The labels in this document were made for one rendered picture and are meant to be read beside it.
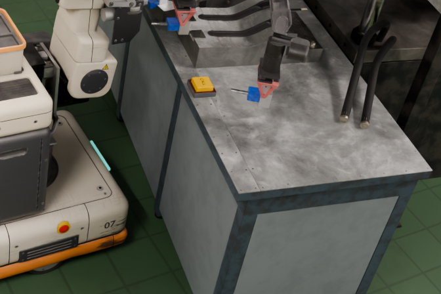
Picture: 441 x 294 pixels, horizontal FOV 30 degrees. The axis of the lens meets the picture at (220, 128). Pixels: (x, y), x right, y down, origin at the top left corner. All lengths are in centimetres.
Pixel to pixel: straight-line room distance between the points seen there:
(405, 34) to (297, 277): 116
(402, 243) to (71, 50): 171
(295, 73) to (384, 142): 44
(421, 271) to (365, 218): 82
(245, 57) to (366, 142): 54
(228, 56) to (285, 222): 65
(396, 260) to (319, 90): 97
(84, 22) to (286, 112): 74
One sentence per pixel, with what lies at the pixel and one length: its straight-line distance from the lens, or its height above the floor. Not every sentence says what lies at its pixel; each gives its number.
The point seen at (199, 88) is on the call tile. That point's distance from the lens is 277.
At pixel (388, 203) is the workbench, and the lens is 286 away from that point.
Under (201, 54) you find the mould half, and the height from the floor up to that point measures 86.
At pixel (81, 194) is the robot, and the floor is 28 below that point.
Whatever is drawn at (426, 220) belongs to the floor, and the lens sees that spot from 388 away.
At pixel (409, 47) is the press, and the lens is 344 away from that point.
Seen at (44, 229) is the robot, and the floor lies 25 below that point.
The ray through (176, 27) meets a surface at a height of 93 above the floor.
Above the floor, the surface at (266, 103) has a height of 92.
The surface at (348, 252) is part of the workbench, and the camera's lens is 297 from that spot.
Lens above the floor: 245
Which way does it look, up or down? 38 degrees down
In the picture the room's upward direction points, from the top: 14 degrees clockwise
